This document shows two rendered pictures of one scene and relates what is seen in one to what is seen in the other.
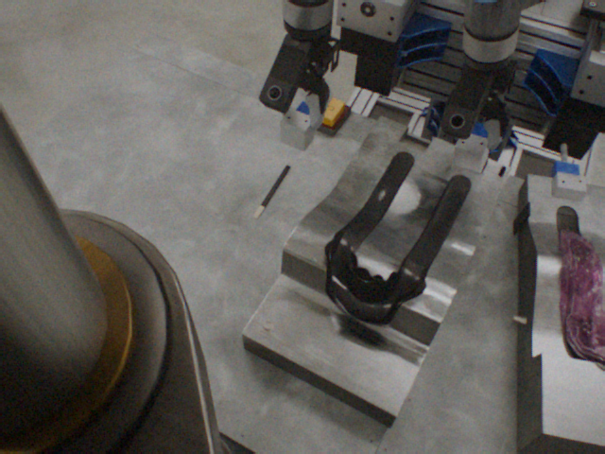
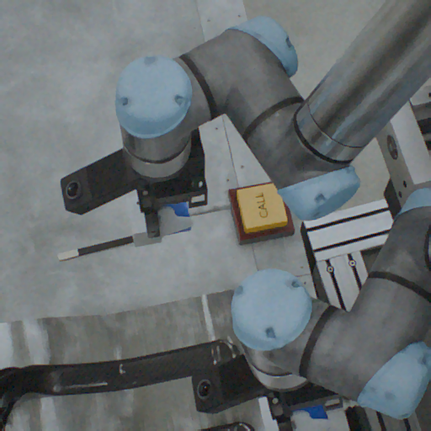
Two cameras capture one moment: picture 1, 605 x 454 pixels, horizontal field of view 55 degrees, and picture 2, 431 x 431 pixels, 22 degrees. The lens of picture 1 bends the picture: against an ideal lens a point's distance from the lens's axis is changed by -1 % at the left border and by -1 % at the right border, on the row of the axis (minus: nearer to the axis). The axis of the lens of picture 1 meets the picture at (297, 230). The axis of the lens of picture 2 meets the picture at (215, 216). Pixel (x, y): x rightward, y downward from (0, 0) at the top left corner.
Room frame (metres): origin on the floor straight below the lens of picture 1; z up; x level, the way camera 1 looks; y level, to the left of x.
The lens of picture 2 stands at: (0.46, -0.42, 2.29)
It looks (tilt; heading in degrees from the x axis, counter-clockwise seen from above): 70 degrees down; 48
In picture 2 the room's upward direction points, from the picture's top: 3 degrees clockwise
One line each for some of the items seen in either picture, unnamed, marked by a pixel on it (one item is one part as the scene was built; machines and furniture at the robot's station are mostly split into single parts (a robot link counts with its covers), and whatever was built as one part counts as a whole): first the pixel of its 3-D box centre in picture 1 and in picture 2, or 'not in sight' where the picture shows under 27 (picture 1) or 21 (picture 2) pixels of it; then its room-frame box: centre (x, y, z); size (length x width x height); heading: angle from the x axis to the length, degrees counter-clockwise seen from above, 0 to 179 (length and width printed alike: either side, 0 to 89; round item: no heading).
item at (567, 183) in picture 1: (564, 171); not in sight; (0.72, -0.50, 0.86); 0.13 x 0.05 x 0.05; 169
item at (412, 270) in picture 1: (401, 225); (110, 417); (0.54, -0.17, 0.92); 0.35 x 0.16 x 0.09; 152
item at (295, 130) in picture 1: (309, 113); (180, 213); (0.77, -0.02, 0.93); 0.13 x 0.05 x 0.05; 152
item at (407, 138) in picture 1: (414, 146); not in sight; (0.75, -0.21, 0.87); 0.05 x 0.05 x 0.04; 62
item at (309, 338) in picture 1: (387, 246); (99, 419); (0.53, -0.15, 0.87); 0.50 x 0.26 x 0.14; 152
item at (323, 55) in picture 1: (308, 46); (165, 167); (0.76, -0.01, 1.09); 0.09 x 0.08 x 0.12; 152
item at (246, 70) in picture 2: not in sight; (246, 77); (0.85, -0.04, 1.25); 0.11 x 0.11 x 0.08; 81
